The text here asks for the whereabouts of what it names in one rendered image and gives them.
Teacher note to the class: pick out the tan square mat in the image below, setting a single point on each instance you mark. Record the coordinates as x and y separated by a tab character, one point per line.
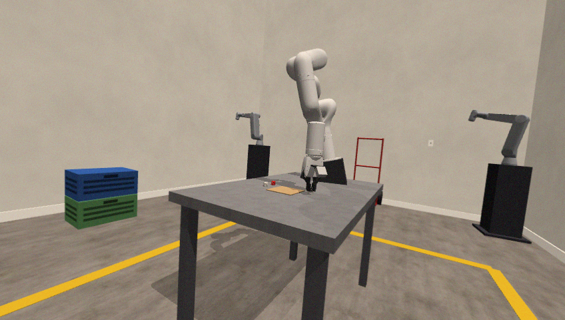
285	190

